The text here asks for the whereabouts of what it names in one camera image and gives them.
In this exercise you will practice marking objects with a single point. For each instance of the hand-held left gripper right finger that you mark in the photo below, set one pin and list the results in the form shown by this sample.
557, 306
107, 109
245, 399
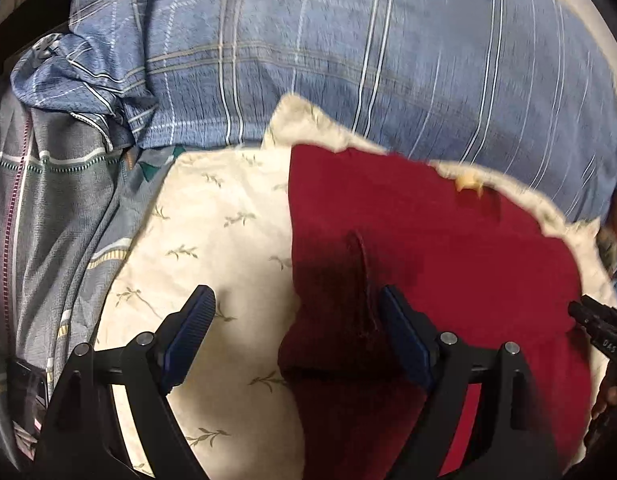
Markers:
407, 342

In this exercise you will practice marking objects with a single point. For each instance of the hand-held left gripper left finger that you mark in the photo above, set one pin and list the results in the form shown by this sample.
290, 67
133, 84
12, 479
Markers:
187, 342

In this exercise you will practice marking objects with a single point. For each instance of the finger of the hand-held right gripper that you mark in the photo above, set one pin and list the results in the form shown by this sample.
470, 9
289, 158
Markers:
596, 322

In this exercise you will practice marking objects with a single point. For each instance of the red garment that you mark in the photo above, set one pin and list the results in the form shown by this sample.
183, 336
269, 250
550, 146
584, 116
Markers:
438, 230

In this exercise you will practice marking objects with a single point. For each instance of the cream floral pillow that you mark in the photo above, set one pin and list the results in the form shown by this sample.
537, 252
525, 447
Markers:
213, 240

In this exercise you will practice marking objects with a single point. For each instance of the black flat object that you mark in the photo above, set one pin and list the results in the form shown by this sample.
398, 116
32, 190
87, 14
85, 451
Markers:
24, 390

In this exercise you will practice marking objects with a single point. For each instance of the grey striped bedsheet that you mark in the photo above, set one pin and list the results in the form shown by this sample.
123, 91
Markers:
43, 220

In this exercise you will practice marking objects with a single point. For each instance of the blue plaid quilt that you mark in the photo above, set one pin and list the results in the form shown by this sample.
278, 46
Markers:
338, 50

